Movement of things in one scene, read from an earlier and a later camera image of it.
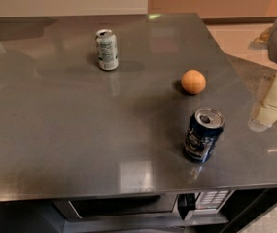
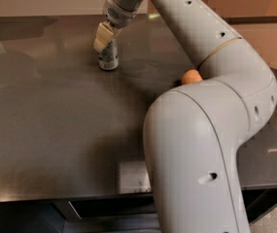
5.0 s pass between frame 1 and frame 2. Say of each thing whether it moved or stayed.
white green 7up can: stayed
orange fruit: stayed
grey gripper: moved
